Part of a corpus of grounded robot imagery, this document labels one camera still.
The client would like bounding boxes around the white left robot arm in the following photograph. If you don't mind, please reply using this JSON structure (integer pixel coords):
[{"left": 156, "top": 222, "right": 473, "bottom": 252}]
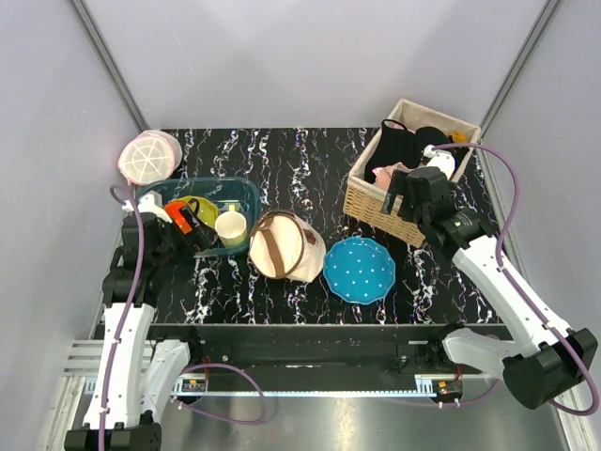
[{"left": 64, "top": 206, "right": 203, "bottom": 450}]

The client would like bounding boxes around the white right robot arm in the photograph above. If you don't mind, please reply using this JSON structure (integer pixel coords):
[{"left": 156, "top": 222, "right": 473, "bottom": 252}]
[{"left": 382, "top": 166, "right": 600, "bottom": 416}]

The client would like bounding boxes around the cream capybara pouch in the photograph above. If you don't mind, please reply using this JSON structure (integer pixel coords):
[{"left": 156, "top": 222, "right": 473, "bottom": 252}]
[{"left": 249, "top": 210, "right": 327, "bottom": 283}]

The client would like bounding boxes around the orange cup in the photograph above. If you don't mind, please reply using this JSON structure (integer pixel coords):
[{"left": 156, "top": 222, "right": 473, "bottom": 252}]
[{"left": 164, "top": 200, "right": 200, "bottom": 235}]

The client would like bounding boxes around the blue dotted plate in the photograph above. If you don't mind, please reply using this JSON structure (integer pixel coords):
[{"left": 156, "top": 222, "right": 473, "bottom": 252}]
[{"left": 323, "top": 237, "right": 395, "bottom": 305}]

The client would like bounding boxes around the yellow black garment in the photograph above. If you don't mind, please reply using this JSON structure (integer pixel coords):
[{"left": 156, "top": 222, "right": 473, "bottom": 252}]
[{"left": 415, "top": 125, "right": 470, "bottom": 161}]

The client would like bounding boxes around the black bra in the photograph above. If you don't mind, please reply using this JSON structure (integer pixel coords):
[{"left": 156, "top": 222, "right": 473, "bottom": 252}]
[{"left": 364, "top": 118, "right": 422, "bottom": 183}]

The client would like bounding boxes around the pink beige bra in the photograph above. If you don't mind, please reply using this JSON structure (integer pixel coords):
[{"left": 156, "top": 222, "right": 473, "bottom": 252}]
[{"left": 372, "top": 163, "right": 411, "bottom": 192}]

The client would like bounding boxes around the yellow dotted plate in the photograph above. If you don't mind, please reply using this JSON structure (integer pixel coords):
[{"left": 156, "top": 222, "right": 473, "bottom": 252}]
[{"left": 177, "top": 195, "right": 220, "bottom": 228}]

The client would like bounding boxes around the wicker basket with liner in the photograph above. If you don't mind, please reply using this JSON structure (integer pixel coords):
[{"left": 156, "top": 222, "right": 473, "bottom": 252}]
[{"left": 343, "top": 99, "right": 481, "bottom": 247}]

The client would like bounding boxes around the white mesh laundry bag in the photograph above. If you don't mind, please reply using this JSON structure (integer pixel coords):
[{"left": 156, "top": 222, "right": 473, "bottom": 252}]
[{"left": 117, "top": 130, "right": 183, "bottom": 186}]

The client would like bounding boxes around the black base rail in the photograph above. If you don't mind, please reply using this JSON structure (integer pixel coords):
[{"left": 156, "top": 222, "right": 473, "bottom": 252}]
[{"left": 146, "top": 323, "right": 477, "bottom": 392}]

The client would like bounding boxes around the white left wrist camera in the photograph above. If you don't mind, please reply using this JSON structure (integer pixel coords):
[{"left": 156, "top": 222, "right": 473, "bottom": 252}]
[{"left": 136, "top": 191, "right": 173, "bottom": 223}]

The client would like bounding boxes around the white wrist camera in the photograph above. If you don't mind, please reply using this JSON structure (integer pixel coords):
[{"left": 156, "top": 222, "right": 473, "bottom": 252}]
[
  {"left": 420, "top": 145, "right": 455, "bottom": 181},
  {"left": 136, "top": 191, "right": 173, "bottom": 223}
]

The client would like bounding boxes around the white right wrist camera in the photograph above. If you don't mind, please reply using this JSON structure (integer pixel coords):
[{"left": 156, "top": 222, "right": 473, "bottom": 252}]
[{"left": 420, "top": 145, "right": 455, "bottom": 181}]

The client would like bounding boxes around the teal plastic bin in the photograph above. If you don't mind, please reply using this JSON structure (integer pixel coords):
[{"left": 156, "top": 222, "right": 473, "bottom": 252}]
[{"left": 136, "top": 177, "right": 262, "bottom": 257}]

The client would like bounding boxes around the cream paper cup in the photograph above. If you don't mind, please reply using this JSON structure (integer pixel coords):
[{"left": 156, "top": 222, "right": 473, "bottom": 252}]
[{"left": 215, "top": 210, "right": 248, "bottom": 249}]

